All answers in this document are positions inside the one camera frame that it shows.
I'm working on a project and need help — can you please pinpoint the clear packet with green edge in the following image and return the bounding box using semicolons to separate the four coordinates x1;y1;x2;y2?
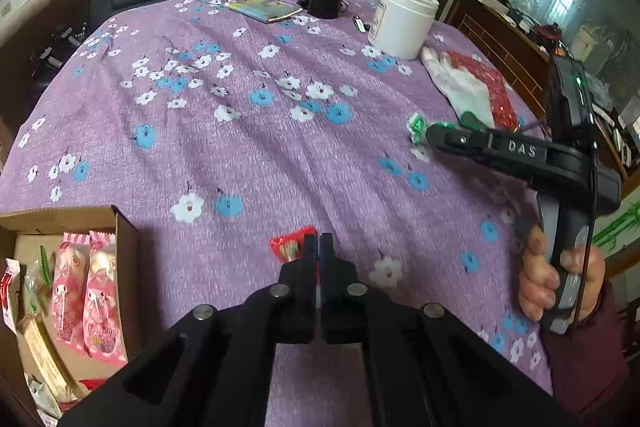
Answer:
25;247;56;308

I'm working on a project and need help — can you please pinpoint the white plastic jar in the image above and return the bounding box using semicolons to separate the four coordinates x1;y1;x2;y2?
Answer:
367;0;440;60

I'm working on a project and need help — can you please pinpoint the person's right forearm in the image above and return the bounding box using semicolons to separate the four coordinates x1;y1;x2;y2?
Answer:
542;282;636;420

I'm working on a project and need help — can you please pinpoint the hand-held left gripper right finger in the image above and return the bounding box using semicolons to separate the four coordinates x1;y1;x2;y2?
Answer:
321;233;576;427

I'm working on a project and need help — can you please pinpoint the brown cardboard box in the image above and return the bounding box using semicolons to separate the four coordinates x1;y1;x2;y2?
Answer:
0;206;141;427

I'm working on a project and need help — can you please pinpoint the pink cartoon snack packet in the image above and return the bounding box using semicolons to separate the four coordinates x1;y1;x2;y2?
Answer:
82;229;128;368
50;232;91;355

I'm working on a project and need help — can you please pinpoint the person's right hand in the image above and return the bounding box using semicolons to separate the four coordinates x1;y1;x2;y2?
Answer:
517;226;607;323

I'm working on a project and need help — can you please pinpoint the red plastic bag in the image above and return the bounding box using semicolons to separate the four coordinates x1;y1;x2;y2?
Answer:
445;51;521;130

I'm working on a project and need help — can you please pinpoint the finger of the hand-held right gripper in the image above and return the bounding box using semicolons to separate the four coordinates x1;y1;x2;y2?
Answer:
425;123;493;158

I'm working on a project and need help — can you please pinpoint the wooden cabinet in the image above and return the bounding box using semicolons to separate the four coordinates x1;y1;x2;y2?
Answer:
440;0;640;258

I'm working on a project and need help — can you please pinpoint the clear yellow biscuit packet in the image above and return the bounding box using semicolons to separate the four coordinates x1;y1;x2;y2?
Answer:
17;314;76;400

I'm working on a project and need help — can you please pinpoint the white glove with green cuff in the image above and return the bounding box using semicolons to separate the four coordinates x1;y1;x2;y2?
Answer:
420;47;496;130

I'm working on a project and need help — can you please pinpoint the small red candy packet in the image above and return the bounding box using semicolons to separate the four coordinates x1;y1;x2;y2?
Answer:
270;226;317;264

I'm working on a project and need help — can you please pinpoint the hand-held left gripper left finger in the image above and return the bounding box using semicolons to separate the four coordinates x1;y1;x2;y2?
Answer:
60;233;319;427

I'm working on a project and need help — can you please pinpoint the black cable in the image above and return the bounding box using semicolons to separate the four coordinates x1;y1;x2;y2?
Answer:
572;102;601;333

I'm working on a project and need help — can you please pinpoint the brown armchair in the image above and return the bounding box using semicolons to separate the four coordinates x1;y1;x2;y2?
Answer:
0;0;91;122

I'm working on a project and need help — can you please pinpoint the green candy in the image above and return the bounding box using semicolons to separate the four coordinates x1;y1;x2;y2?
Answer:
407;114;431;145

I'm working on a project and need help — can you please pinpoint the colourful booklet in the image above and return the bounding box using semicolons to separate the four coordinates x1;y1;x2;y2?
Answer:
227;0;303;25

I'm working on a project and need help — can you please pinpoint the white and red snack packet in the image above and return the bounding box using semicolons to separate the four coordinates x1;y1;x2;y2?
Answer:
0;259;23;338

